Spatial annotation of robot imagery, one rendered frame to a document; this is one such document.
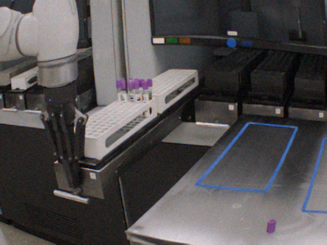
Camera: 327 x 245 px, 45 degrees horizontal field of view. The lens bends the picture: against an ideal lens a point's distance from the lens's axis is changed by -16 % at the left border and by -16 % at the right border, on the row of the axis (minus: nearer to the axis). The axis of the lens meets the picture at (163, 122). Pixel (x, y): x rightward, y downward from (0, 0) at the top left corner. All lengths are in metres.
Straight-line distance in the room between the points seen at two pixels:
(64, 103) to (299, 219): 0.53
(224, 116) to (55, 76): 0.64
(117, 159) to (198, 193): 0.28
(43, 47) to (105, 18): 0.71
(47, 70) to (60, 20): 0.11
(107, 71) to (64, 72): 0.72
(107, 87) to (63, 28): 0.77
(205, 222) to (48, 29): 0.46
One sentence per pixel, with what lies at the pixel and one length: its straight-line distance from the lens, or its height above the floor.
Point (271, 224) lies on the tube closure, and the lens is 0.66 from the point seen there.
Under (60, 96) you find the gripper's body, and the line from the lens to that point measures 0.89.
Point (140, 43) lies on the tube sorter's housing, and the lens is 1.49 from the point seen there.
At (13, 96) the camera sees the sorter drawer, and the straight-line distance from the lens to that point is 1.81.
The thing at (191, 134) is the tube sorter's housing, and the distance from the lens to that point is 1.40.
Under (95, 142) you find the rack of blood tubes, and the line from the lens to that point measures 0.97.
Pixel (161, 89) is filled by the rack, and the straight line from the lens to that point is 1.28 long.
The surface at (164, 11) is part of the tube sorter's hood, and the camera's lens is 1.42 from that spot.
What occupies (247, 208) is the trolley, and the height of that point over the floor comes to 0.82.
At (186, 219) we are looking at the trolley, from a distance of 0.72.
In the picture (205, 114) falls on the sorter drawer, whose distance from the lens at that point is 1.37.
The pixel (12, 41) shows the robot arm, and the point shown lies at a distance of 0.91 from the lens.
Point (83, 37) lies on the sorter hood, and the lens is 1.59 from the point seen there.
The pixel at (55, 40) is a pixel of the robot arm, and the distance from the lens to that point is 0.85.
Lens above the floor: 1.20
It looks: 19 degrees down
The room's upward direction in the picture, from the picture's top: 5 degrees counter-clockwise
